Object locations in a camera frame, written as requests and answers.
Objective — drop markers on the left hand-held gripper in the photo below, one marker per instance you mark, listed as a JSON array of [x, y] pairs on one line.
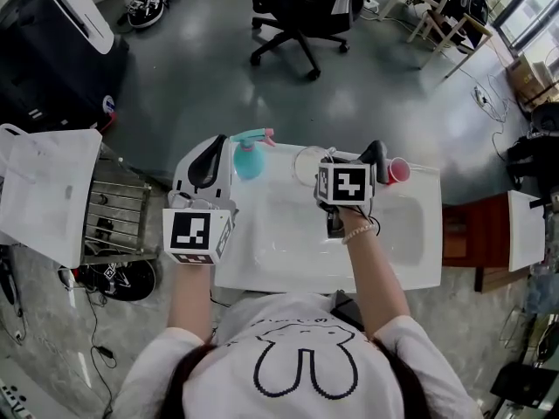
[[190, 231]]

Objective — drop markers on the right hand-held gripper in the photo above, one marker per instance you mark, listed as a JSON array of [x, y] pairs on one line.
[[347, 186]]

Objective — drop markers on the blue spray bottle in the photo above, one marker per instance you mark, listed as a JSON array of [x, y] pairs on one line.
[[249, 162]]

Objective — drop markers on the clear glass cup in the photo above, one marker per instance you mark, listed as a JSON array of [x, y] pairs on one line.
[[305, 166]]

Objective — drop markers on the red plastic cup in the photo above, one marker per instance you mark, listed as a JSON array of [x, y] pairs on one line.
[[398, 173]]

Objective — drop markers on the person's right forearm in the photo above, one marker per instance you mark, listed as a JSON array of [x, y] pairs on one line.
[[375, 277]]

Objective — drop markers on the person's left forearm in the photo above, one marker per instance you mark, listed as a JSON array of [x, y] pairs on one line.
[[190, 299]]

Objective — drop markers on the white sink on dark cabinet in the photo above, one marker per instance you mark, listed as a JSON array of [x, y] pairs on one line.
[[284, 242]]

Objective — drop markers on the black round headset bundle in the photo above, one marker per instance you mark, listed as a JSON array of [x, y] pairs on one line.
[[126, 279]]

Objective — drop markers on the white top metal stand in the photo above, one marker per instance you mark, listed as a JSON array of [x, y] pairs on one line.
[[48, 190]]

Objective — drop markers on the white power strip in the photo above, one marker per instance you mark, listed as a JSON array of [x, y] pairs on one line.
[[480, 95]]

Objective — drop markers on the black shoe-like gear pile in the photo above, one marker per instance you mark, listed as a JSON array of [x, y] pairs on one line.
[[148, 4]]

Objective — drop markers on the white sink on wooden cabinet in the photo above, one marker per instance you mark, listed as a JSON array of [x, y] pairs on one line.
[[524, 229]]

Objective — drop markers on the large black and white machine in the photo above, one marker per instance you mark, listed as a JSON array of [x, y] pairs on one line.
[[52, 59]]

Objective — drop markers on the black office chair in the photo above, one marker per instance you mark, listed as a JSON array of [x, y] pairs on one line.
[[305, 2]]

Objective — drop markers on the black faucet on wooden cabinet sink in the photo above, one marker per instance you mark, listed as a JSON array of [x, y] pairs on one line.
[[539, 202]]

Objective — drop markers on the person's white printed shirt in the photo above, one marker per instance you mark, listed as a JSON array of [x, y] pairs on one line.
[[218, 365]]

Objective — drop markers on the black power adapter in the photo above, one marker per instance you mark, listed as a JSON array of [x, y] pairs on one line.
[[106, 352]]

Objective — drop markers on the cardboard box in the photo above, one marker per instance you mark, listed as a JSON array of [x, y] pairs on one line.
[[526, 77]]

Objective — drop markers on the white frame table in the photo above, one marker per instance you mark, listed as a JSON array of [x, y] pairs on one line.
[[441, 2]]

